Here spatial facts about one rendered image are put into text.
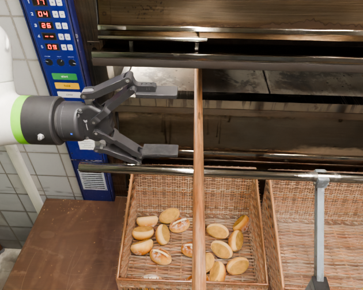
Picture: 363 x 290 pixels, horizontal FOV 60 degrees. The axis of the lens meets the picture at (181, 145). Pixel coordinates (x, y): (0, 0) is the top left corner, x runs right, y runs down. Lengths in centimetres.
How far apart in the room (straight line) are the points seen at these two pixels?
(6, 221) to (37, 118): 157
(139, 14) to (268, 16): 40
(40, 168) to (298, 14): 128
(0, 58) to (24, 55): 65
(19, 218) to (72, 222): 51
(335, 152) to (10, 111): 121
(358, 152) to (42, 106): 123
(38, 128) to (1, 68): 12
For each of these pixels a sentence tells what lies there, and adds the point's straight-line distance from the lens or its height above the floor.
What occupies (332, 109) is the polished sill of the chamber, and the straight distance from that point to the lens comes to 133.
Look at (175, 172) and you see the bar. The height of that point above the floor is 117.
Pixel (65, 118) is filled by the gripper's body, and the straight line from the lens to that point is 59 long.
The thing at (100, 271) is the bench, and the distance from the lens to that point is 146.
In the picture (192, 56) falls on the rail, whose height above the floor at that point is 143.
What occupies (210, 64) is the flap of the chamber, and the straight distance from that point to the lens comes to 98.
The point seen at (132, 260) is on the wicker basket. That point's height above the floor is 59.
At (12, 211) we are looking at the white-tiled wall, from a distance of 203.
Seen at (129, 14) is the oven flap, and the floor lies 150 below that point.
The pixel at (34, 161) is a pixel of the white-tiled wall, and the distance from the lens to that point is 163.
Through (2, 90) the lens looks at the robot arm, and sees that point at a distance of 65.
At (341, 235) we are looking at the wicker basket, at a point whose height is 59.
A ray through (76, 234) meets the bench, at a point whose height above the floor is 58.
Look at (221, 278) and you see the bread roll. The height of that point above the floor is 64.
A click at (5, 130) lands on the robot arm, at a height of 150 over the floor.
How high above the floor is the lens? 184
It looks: 41 degrees down
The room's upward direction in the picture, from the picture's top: straight up
